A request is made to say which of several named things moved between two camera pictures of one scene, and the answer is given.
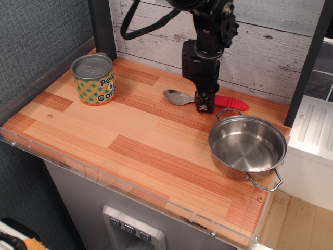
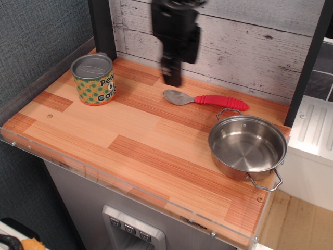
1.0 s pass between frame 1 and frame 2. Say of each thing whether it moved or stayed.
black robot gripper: moved
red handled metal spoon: stayed
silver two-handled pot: stayed
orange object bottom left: stayed
